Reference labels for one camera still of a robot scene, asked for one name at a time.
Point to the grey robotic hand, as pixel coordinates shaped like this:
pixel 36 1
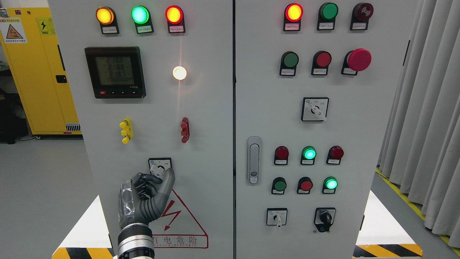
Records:
pixel 143 199

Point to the white rotary light switch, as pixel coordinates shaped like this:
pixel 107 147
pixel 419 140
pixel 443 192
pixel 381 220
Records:
pixel 158 166

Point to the black silver robot forearm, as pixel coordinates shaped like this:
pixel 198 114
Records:
pixel 136 242

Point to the green lit indicator light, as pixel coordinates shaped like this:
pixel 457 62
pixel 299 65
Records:
pixel 142 19

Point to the red electric danger warning sticker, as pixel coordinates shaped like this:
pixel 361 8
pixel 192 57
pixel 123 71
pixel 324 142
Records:
pixel 178 228

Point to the yellow terminal connector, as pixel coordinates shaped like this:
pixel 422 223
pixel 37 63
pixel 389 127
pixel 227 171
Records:
pixel 126 130

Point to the red terminal connector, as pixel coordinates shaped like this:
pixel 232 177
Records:
pixel 185 129

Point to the black digital power meter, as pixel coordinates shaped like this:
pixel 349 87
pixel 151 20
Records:
pixel 116 72

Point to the small clear lamp bulb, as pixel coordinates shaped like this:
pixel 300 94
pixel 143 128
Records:
pixel 179 73

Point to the dark red indicator left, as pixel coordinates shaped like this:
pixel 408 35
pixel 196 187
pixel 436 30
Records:
pixel 281 155

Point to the dark red indicator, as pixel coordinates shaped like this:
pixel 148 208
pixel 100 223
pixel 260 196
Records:
pixel 335 155
pixel 281 155

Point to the grey electrical control cabinet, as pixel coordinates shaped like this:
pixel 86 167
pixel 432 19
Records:
pixel 232 51

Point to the red push button lower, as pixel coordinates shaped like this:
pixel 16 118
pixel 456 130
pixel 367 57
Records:
pixel 305 185

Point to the red push button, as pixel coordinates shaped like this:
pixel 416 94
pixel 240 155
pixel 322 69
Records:
pixel 305 185
pixel 320 63

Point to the green lit indicator middle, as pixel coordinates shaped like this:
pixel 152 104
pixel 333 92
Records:
pixel 308 156

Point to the orange indicator light top left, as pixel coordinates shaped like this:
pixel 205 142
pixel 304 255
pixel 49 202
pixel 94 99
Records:
pixel 107 20

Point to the red lit indicator light left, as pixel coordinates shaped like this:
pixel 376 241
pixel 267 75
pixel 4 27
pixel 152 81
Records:
pixel 175 19

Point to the red lit indicator light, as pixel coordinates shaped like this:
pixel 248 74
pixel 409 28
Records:
pixel 292 17
pixel 175 19

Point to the green lit push button lower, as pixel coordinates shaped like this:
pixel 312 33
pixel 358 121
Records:
pixel 329 185

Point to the dark red indicator right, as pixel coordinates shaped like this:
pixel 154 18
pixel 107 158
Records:
pixel 335 155

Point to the yellow safety storage cabinet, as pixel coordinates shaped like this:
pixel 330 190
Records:
pixel 31 46

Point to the green push button upper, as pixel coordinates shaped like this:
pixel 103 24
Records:
pixel 288 64

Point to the red push button upper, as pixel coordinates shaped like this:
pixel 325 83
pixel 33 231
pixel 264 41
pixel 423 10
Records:
pixel 320 63

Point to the red lit indicator light right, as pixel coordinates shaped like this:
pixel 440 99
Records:
pixel 292 17

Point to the red emergency stop mushroom button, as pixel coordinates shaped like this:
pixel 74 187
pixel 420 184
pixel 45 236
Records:
pixel 356 61

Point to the green unlit indicator top right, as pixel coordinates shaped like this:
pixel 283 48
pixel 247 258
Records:
pixel 326 16

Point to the grey curtain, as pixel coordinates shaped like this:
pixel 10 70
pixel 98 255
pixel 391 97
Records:
pixel 421 148

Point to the dark red buzzer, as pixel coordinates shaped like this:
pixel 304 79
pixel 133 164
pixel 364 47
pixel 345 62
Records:
pixel 361 14

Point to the grey cabinet door handle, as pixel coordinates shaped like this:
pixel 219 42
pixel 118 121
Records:
pixel 253 157

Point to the white selector switch lower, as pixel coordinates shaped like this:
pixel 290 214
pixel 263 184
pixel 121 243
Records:
pixel 276 216

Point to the white selector switch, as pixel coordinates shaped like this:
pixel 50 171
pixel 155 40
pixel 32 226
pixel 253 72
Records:
pixel 276 216
pixel 314 109

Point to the black knob selector switch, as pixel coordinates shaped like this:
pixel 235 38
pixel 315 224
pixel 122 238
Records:
pixel 324 219

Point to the white selector switch upper right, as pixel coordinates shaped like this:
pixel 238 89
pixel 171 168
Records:
pixel 314 109

